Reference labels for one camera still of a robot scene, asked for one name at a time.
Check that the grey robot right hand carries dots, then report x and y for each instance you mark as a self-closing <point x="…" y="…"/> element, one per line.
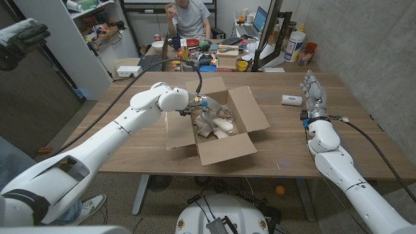
<point x="317" y="99"/>

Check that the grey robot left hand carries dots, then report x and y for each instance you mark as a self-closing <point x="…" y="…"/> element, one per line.
<point x="208" y="104"/>

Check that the beige cloth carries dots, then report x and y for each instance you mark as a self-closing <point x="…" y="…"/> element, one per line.
<point x="224" y="126"/>

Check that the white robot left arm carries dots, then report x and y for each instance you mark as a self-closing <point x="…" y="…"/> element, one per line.
<point x="97" y="143"/>

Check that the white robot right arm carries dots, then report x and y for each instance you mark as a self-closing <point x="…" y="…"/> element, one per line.
<point x="357" y="191"/>

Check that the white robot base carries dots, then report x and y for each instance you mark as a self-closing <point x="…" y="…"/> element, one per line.
<point x="227" y="211"/>

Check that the open cardboard box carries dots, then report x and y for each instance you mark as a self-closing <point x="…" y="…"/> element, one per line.
<point x="227" y="149"/>

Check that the cardboard box with clutter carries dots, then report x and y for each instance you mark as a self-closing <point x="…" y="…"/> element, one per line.
<point x="105" y="39"/>

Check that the white cylinder with barcode label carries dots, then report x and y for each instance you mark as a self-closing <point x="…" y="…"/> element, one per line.
<point x="291" y="100"/>

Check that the blue disc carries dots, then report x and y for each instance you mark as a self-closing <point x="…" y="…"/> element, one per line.
<point x="207" y="69"/>

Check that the grey tape roll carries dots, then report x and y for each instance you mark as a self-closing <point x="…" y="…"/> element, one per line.
<point x="187" y="67"/>

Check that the glass jar with colourful items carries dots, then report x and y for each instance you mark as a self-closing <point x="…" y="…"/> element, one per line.
<point x="304" y="58"/>

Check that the small wooden drawer box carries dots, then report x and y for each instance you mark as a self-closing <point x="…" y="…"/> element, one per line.
<point x="227" y="61"/>

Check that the yellow cup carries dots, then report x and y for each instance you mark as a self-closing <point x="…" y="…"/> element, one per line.
<point x="242" y="66"/>

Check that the white flat box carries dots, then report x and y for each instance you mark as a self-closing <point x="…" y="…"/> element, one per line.
<point x="274" y="69"/>

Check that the white wipes canister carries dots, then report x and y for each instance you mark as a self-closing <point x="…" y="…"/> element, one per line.
<point x="294" y="47"/>

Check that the scissors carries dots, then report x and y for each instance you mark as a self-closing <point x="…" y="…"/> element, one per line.
<point x="227" y="48"/>

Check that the green ball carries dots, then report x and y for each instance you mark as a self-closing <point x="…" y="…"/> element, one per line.
<point x="204" y="45"/>

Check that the red bowl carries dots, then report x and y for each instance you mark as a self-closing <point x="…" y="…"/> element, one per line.
<point x="193" y="42"/>

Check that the black keyboard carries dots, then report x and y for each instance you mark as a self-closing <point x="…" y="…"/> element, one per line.
<point x="231" y="41"/>

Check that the black laptop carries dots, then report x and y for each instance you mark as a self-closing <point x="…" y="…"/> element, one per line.
<point x="152" y="65"/>

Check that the dark blue mug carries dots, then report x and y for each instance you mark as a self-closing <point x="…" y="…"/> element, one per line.
<point x="175" y="42"/>

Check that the black office chair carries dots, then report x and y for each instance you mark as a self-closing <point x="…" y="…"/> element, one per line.
<point x="217" y="33"/>

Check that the yellow capped bottle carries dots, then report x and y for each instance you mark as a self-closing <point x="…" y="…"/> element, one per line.
<point x="301" y="28"/>

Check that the dark bottle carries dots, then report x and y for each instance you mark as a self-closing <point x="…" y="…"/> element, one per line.
<point x="291" y="28"/>

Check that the white bowl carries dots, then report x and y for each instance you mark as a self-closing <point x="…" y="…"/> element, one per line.
<point x="158" y="46"/>

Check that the red soda can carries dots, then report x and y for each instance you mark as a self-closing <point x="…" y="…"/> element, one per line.
<point x="157" y="37"/>

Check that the black computer monitor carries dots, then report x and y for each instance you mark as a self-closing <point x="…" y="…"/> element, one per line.
<point x="269" y="29"/>

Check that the silver laptop with blue screen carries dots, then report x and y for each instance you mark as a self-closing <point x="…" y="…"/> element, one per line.
<point x="248" y="30"/>

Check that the seated person in grey t-shirt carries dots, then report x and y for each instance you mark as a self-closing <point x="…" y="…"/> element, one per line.
<point x="191" y="21"/>

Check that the black monitor stand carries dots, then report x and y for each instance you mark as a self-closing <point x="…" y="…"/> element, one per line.
<point x="286" y="19"/>

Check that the white power strip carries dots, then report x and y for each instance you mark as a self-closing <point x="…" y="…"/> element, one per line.
<point x="129" y="71"/>

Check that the black floor fan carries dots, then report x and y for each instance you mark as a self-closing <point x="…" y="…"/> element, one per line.
<point x="159" y="182"/>

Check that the orange ball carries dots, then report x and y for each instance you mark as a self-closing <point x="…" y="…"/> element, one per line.
<point x="280" y="190"/>

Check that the grey table leg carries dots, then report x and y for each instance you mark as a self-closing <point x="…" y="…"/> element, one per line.
<point x="306" y="200"/>
<point x="140" y="195"/>

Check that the grey white sneaker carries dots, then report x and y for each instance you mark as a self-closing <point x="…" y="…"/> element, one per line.
<point x="92" y="203"/>

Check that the white shelving unit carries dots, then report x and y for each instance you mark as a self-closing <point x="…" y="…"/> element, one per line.
<point x="65" y="48"/>

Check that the orange brick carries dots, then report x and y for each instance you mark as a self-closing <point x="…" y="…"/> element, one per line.
<point x="45" y="150"/>

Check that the black and white glove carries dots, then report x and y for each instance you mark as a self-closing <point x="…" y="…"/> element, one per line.
<point x="22" y="39"/>

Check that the blue jeans leg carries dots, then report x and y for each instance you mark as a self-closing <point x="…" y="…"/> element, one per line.
<point x="13" y="162"/>

